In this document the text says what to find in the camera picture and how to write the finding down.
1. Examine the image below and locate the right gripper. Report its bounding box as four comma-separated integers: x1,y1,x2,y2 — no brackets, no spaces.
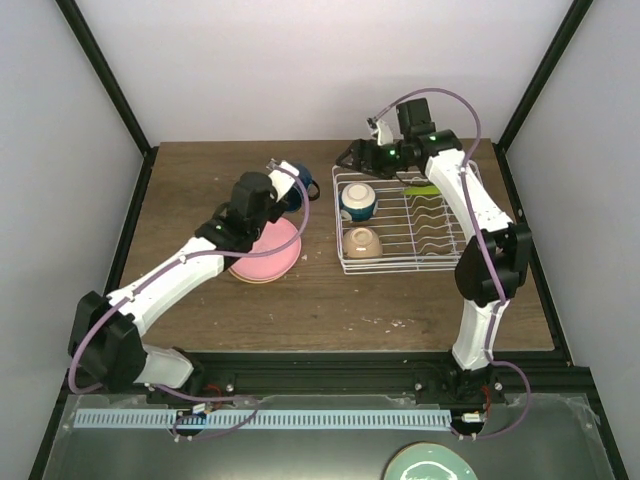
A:
337,140,411,181

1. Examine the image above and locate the dark blue mug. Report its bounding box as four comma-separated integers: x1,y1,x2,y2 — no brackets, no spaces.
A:
287,162,321,213

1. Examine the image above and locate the teal white bowl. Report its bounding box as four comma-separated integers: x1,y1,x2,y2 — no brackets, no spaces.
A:
339,182,377,222

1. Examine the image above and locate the pink plate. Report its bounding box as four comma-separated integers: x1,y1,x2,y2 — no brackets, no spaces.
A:
229,218,303,282

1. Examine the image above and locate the tan bottom plate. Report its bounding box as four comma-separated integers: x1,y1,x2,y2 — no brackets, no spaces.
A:
229,270,284,285

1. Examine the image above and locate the green plate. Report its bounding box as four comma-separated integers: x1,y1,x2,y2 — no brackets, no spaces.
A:
403,185,440,196

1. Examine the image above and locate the white wire dish rack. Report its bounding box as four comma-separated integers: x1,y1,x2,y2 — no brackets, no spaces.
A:
332,166,466,275

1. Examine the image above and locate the beige floral bowl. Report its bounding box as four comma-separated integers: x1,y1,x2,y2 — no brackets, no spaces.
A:
343,227,383,260

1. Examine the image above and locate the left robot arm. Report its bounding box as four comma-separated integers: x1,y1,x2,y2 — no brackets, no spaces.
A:
67,161,310,404

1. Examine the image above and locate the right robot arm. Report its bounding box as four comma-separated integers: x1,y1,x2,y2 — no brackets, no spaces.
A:
335,130,532,403

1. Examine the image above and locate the light blue slotted strip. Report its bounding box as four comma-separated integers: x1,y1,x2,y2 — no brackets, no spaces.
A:
72,408,452,432

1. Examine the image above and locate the teal plate on wood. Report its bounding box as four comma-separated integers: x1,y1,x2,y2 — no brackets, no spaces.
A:
382,442,478,480

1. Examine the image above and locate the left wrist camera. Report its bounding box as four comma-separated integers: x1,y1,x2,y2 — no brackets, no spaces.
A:
267,159,300,201

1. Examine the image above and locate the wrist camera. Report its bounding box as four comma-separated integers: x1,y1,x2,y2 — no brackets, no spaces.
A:
367,118,394,147
267,159,300,201

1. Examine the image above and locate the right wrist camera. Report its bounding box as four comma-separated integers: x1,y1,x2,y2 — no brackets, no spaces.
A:
367,118,394,147

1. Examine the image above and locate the black right frame post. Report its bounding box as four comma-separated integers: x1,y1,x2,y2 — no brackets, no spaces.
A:
498,0,594,151

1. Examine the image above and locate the black frame post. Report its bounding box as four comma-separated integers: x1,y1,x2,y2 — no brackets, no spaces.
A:
498,0,594,151
54,0,153,154

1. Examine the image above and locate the black left frame post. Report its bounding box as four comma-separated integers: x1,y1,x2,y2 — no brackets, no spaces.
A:
54,0,153,154

